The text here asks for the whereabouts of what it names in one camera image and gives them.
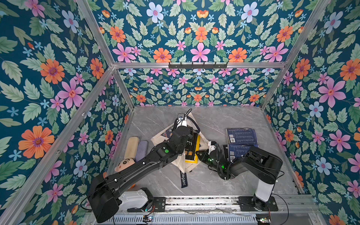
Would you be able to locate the cartoon boy plush doll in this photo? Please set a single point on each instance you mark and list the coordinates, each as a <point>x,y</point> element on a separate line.
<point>123,165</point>

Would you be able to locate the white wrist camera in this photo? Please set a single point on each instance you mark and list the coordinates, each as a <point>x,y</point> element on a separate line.
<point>181,120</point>
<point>212,144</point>

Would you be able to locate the dark blue barcode book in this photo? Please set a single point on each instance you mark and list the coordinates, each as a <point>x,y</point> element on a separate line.
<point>242,136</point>

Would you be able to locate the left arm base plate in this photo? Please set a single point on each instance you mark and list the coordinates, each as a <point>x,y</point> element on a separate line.
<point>156,205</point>

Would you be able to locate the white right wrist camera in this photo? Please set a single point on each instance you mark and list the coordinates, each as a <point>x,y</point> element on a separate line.
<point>212,144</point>

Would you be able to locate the purple fabric glasses case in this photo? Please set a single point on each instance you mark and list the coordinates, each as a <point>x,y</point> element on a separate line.
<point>142,150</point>

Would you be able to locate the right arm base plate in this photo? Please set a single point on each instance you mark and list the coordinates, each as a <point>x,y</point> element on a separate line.
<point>254,204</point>

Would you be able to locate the black Elegant bag label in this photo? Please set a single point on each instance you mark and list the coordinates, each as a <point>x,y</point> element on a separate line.
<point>184,181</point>

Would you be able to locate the yellow spine book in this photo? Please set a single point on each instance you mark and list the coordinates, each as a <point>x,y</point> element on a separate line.
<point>198,146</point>

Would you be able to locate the blue spine classics book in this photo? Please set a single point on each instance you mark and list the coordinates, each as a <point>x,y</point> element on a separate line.
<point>237,151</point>

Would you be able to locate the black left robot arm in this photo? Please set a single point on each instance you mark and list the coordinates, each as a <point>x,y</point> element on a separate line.
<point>104,192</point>

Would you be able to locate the beige glasses case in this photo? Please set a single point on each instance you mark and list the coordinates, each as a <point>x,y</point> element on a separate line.
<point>131,148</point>

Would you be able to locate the black hook rail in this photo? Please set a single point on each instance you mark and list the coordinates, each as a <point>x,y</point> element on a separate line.
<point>201,65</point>

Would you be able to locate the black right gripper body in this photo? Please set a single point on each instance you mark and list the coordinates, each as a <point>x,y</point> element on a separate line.
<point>206,154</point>

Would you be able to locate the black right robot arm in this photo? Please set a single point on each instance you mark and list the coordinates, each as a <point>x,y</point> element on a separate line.
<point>262,164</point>

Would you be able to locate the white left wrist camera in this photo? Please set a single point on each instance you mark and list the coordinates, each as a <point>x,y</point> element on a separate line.
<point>181,120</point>

